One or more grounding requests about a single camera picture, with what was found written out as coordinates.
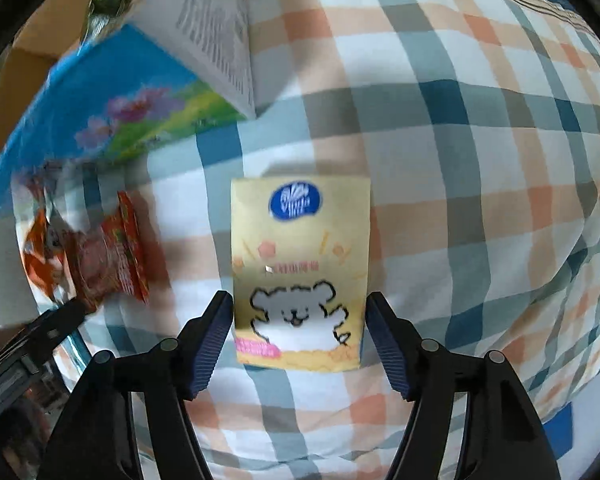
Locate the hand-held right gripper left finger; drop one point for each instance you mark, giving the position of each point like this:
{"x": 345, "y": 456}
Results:
{"x": 211, "y": 347}

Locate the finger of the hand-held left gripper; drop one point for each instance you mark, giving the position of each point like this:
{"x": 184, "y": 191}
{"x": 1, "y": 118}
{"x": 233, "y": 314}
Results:
{"x": 55, "y": 327}

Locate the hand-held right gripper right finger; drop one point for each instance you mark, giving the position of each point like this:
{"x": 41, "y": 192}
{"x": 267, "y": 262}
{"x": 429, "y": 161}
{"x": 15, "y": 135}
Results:
{"x": 387, "y": 347}

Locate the red snack packet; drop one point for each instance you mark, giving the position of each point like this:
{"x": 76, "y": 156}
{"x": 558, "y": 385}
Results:
{"x": 111, "y": 255}

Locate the yellow tissue pack with bear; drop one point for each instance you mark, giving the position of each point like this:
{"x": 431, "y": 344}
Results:
{"x": 300, "y": 270}

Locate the orange and white snack packet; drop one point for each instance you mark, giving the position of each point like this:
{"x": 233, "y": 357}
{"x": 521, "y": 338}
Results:
{"x": 45, "y": 240}

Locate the plaid blanket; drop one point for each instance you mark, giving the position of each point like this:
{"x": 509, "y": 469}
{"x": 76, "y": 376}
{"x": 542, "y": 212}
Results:
{"x": 430, "y": 160}

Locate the blue flower-print packet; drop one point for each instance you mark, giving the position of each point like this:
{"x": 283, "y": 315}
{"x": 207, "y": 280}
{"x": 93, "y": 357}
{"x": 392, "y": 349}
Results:
{"x": 105, "y": 110}

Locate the cardboard box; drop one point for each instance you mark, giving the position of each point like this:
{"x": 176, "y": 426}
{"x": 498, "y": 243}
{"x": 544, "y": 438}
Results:
{"x": 27, "y": 55}

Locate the white printed carton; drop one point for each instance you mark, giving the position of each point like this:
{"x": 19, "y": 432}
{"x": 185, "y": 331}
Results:
{"x": 207, "y": 30}

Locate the green snack packet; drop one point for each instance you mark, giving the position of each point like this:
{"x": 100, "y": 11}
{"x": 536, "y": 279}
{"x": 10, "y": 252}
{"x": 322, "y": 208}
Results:
{"x": 107, "y": 2}

